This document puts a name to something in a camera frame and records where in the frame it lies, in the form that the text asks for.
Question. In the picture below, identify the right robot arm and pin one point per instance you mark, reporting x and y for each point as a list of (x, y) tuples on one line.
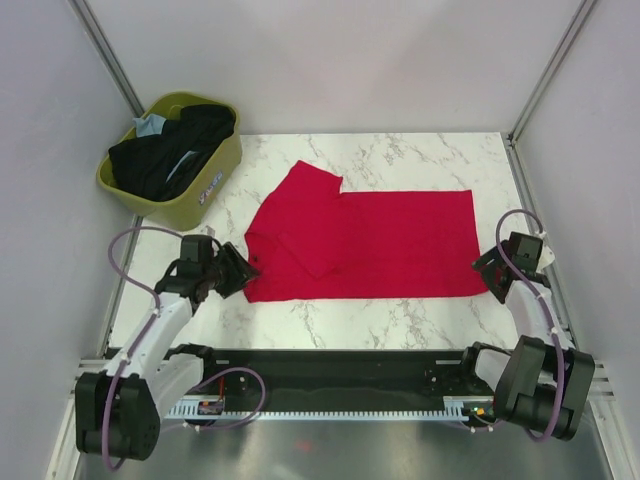
[(544, 379)]

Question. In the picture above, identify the olive green plastic bin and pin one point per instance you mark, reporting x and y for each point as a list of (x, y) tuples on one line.
[(188, 209)]

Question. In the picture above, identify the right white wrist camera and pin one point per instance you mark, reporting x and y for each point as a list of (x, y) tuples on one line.
[(547, 256)]

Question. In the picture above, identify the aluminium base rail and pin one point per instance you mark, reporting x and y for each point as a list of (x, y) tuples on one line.
[(600, 388)]

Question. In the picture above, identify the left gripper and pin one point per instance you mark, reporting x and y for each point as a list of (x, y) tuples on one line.
[(239, 272)]

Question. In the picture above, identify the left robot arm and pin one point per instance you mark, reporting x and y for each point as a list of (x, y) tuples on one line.
[(119, 409)]

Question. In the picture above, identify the right aluminium frame post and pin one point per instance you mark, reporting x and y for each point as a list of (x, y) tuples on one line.
[(576, 25)]

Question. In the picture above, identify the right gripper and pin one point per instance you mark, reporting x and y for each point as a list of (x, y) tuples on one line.
[(483, 260)]

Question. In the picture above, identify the light blue t shirt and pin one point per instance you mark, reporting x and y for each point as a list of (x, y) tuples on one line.
[(153, 124)]

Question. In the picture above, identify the red t shirt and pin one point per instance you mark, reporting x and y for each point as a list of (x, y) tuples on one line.
[(310, 240)]

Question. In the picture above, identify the aluminium frame post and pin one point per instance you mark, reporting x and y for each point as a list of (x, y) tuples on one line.
[(107, 53), (576, 25)]

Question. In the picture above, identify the white slotted cable duct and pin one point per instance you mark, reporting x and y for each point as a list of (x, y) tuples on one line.
[(193, 409)]

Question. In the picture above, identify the left aluminium frame post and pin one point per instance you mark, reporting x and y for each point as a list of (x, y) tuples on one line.
[(107, 53)]

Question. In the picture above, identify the black t shirt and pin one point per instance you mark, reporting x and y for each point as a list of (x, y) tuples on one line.
[(161, 167)]

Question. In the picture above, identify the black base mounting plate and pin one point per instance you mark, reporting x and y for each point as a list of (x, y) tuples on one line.
[(340, 380)]

